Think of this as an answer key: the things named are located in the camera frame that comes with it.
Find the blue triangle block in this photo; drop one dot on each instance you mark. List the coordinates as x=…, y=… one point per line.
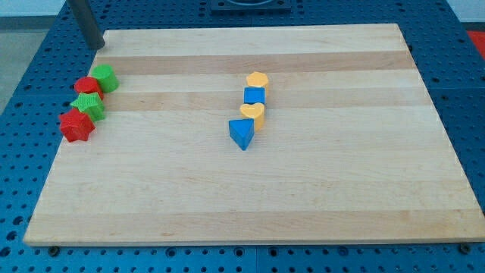
x=242, y=132

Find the yellow heart block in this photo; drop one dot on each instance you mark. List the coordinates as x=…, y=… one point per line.
x=254, y=111

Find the blue square block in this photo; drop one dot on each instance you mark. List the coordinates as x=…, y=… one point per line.
x=252, y=95

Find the yellow hexagon block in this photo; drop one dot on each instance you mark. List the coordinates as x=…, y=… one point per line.
x=258, y=79

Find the light wooden board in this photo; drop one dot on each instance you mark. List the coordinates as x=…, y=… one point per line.
x=352, y=150

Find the green cylinder block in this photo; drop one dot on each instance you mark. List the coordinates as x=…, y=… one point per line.
x=107, y=80

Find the green star block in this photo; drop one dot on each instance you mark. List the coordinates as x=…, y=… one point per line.
x=90, y=104

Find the red cylinder block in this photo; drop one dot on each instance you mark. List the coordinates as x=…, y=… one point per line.
x=88, y=85

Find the red star block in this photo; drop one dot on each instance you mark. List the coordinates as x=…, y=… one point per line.
x=76, y=125

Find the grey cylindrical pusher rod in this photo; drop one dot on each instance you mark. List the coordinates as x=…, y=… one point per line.
x=86, y=21

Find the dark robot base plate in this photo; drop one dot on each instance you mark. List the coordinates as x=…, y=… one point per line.
x=226, y=6

